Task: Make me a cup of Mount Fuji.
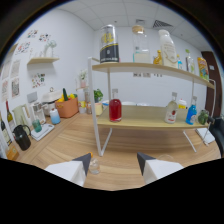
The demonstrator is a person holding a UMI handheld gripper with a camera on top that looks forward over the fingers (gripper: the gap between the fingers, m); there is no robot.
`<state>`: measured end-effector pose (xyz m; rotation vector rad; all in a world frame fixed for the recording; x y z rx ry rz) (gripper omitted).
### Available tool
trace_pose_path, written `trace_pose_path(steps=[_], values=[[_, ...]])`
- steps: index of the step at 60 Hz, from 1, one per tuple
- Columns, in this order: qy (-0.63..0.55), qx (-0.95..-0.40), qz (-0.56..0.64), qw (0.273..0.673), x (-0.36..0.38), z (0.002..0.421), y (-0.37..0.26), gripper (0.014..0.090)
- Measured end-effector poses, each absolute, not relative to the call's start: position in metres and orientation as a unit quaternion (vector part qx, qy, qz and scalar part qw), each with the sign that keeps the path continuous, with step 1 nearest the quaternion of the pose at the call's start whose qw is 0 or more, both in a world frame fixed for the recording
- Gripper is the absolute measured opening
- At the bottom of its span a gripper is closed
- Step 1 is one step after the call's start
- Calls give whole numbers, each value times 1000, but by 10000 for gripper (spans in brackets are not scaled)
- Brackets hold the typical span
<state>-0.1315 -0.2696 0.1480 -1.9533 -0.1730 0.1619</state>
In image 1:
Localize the small clear bottle orange cap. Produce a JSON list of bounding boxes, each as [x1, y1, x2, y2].
[[88, 152, 102, 176]]

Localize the blue liquid bottle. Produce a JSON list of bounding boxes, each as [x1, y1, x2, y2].
[[185, 95, 199, 126]]

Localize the green cup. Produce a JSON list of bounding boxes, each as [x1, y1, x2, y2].
[[31, 118, 44, 134]]

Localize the white kitchen scale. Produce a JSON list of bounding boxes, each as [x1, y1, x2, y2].
[[30, 123, 56, 142]]

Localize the two-tier wooden shelf rack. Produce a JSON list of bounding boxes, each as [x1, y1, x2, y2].
[[87, 56, 218, 158]]

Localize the white jar blue base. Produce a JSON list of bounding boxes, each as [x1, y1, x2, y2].
[[49, 107, 62, 126]]

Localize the black kettle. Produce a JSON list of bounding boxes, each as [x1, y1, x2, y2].
[[12, 124, 33, 152]]

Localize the orange box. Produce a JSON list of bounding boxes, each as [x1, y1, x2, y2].
[[5, 143, 21, 162]]

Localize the clear bottle red label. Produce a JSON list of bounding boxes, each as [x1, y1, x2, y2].
[[164, 91, 179, 125]]

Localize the orange basket with fruit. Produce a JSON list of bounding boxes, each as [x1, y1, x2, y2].
[[54, 87, 80, 119]]

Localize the glass jar of limes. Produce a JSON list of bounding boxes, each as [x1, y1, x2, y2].
[[197, 109, 211, 126]]

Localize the white tub yellow label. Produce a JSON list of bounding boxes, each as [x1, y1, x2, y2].
[[177, 98, 189, 111]]

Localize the pale green pitcher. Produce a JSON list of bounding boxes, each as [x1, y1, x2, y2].
[[11, 104, 32, 130]]

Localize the dark wine bottle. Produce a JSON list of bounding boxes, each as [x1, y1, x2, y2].
[[0, 113, 13, 148], [4, 99, 17, 133]]

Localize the white cooking pot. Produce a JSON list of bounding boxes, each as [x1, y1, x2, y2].
[[41, 86, 63, 117]]

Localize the red liquid glass bottle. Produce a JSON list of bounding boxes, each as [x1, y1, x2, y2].
[[108, 88, 123, 123]]

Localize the green potted plant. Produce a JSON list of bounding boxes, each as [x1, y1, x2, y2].
[[92, 88, 105, 117]]

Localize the small flower vase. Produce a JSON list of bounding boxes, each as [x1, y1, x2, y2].
[[78, 68, 89, 90]]

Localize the flower sticker sheet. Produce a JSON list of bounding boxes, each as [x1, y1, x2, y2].
[[31, 72, 47, 90]]

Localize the brown door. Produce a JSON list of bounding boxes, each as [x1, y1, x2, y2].
[[200, 50, 223, 118]]

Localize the small blue bottle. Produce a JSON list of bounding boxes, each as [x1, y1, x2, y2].
[[176, 54, 184, 71]]

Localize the yellow green snack bag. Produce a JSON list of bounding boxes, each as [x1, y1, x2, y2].
[[196, 56, 211, 82]]

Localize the clear bottle green cap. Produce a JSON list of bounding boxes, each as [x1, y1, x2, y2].
[[184, 49, 196, 75]]

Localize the white figurine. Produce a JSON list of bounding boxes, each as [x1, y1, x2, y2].
[[42, 39, 58, 59]]

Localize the black yellow tin canister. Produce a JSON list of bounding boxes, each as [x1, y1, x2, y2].
[[99, 23, 121, 64]]

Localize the ceiling air vent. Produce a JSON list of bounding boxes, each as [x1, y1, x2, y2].
[[152, 19, 174, 30]]

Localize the black handle with brown end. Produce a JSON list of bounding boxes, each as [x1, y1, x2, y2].
[[206, 115, 218, 125]]

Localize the framed wall picture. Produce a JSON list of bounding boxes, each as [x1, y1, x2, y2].
[[9, 59, 22, 79], [10, 77, 21, 99]]

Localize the wooden wall shelf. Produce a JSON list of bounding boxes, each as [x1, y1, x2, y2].
[[26, 56, 61, 66]]

